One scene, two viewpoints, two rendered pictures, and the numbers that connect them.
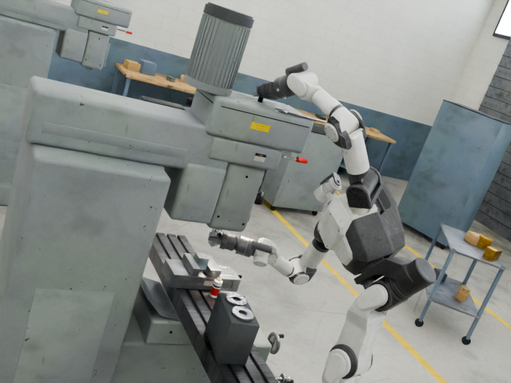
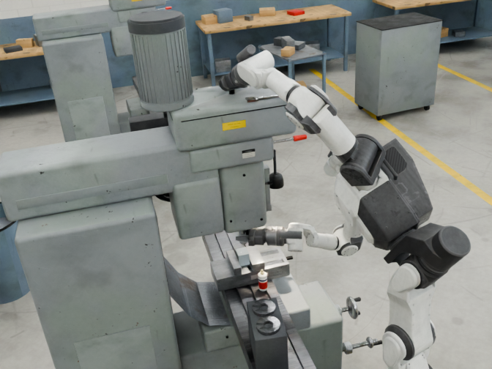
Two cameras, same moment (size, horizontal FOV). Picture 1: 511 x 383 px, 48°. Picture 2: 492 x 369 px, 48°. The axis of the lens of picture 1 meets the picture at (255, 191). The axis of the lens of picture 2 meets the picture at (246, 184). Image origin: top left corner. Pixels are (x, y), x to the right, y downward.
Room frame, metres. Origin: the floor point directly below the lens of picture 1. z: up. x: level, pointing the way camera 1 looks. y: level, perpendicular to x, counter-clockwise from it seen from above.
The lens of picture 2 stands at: (0.55, -0.53, 2.58)
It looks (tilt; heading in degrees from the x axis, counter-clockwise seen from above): 28 degrees down; 17
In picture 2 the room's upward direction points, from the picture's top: 4 degrees counter-clockwise
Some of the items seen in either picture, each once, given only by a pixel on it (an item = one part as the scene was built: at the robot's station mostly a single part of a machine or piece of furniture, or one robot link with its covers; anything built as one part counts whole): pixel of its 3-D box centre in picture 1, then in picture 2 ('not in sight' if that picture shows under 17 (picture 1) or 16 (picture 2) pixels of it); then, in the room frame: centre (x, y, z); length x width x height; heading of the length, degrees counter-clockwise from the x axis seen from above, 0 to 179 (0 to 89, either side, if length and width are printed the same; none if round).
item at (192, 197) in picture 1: (190, 184); (194, 196); (2.38, 0.28, 1.47); 0.24 x 0.19 x 0.26; 30
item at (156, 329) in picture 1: (189, 313); (249, 307); (2.48, 0.11, 0.82); 0.50 x 0.35 x 0.12; 120
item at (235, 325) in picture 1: (232, 326); (267, 334); (2.07, -0.09, 1.06); 0.22 x 0.12 x 0.20; 23
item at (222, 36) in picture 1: (218, 49); (162, 61); (2.35, 0.32, 2.05); 0.20 x 0.20 x 0.32
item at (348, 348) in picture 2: (276, 378); (362, 344); (2.62, -0.42, 0.54); 0.22 x 0.06 x 0.06; 120
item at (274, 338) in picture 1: (268, 343); (345, 309); (2.73, -0.32, 0.66); 0.16 x 0.12 x 0.12; 120
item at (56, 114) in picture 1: (133, 128); (111, 168); (2.22, 0.54, 1.66); 0.80 x 0.23 x 0.20; 120
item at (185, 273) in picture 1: (202, 271); (249, 265); (2.55, 0.11, 1.01); 0.35 x 0.15 x 0.11; 121
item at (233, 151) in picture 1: (236, 145); (225, 143); (2.46, 0.14, 1.68); 0.34 x 0.24 x 0.10; 120
